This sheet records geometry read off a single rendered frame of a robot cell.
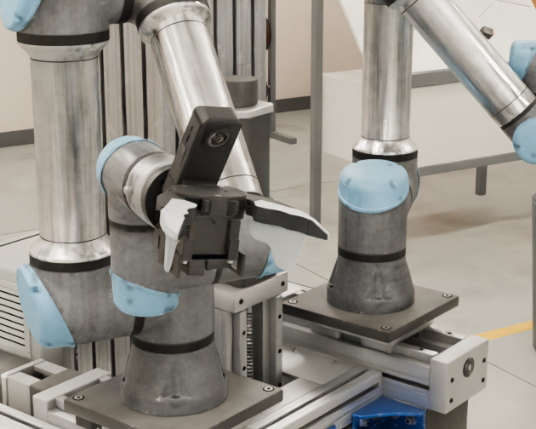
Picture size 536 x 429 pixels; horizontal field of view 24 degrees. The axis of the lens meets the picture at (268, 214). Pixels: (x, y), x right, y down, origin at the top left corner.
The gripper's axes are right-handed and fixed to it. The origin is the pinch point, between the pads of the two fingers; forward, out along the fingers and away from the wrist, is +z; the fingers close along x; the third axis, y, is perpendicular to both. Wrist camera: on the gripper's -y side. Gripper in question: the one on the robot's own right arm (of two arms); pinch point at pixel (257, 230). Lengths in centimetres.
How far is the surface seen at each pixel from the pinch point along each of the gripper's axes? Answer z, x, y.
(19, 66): -709, -169, 85
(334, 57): -734, -420, 66
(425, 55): -415, -291, 26
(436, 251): -392, -299, 119
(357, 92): -426, -261, 48
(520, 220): -418, -368, 110
